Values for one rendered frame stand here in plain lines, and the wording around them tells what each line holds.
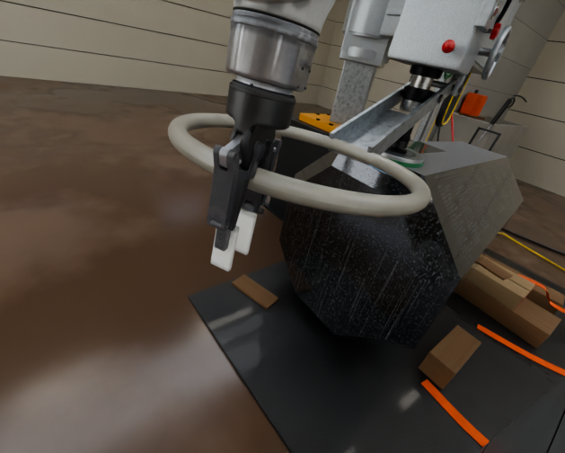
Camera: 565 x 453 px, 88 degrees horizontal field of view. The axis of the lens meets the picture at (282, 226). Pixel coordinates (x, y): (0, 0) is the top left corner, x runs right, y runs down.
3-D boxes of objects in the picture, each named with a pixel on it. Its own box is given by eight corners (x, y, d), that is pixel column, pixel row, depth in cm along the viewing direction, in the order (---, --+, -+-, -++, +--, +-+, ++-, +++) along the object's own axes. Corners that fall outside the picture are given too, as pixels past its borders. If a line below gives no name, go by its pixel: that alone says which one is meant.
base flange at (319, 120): (295, 118, 206) (296, 111, 203) (339, 119, 236) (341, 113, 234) (348, 140, 176) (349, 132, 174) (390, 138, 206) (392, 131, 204)
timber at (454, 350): (442, 390, 126) (455, 374, 120) (418, 368, 133) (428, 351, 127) (469, 358, 144) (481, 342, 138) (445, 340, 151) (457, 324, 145)
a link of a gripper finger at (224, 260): (240, 226, 37) (237, 228, 37) (231, 270, 40) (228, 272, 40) (220, 217, 38) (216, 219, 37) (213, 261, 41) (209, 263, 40)
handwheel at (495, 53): (460, 75, 105) (481, 26, 97) (489, 82, 100) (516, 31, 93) (452, 73, 94) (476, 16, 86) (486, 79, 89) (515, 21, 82)
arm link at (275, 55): (329, 43, 32) (313, 100, 35) (257, 26, 34) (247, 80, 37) (304, 23, 24) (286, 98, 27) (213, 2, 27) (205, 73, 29)
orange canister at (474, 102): (453, 113, 389) (465, 87, 373) (468, 115, 418) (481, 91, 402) (469, 118, 375) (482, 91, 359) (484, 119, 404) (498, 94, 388)
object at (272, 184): (278, 128, 88) (281, 118, 86) (445, 191, 65) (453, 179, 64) (108, 119, 50) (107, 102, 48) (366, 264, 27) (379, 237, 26)
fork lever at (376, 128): (412, 83, 119) (416, 69, 115) (462, 93, 110) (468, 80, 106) (316, 146, 80) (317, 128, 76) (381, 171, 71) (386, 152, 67)
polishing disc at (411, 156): (360, 139, 117) (361, 137, 116) (410, 149, 118) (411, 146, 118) (374, 156, 98) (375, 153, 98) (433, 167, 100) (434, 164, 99)
